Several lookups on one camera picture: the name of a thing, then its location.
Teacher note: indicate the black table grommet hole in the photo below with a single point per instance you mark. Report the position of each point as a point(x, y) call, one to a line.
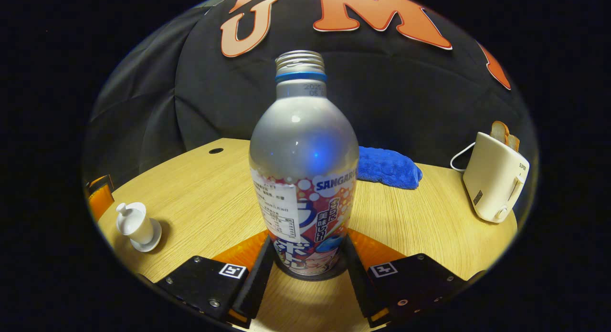
point(215, 150)

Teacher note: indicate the white saucer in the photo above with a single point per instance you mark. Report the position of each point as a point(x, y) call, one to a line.
point(155, 241)

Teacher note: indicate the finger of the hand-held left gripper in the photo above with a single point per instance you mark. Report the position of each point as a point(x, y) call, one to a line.
point(100, 201)

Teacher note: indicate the silver water bottle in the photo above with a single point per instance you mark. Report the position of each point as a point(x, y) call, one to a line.
point(303, 146)

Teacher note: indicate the blue towel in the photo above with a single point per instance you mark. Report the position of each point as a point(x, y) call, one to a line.
point(391, 170)

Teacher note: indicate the toasted bread slice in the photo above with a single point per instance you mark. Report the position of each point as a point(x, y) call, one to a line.
point(514, 142)
point(500, 131)

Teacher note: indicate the white toaster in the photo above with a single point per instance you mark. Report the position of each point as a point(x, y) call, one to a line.
point(494, 179)

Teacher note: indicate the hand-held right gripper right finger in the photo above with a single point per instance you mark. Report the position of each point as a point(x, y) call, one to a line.
point(360, 289)

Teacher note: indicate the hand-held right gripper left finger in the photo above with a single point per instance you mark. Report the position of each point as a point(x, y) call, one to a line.
point(260, 289)

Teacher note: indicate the black backdrop cloth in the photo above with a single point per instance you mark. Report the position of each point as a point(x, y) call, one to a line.
point(405, 98)

